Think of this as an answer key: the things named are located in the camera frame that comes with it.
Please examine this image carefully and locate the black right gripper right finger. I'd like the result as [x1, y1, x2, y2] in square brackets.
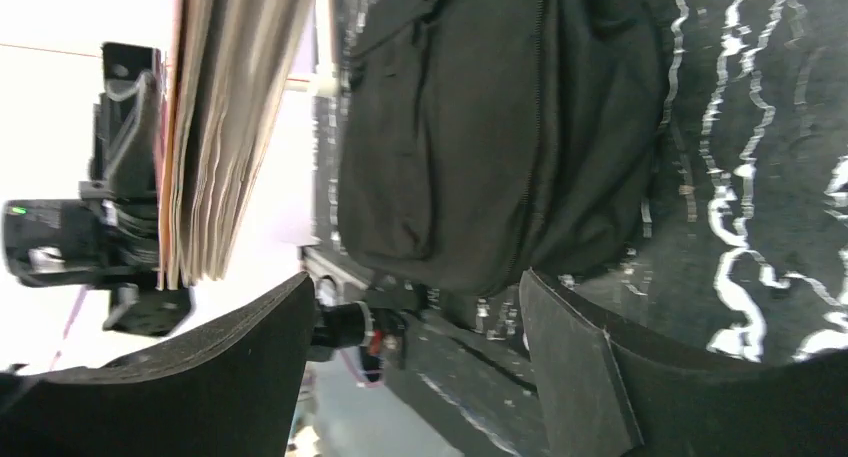
[519, 271, 847, 456]

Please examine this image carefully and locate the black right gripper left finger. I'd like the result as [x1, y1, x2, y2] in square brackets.
[1, 273, 314, 457]

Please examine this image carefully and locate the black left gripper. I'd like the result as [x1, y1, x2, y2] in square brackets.
[2, 42, 193, 337]

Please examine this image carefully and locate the pink red cover book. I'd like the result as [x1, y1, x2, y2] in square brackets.
[154, 0, 313, 290]

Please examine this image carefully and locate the black student backpack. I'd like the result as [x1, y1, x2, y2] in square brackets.
[337, 0, 667, 295]

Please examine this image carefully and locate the white PVC pipe frame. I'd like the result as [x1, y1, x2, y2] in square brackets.
[285, 72, 340, 98]

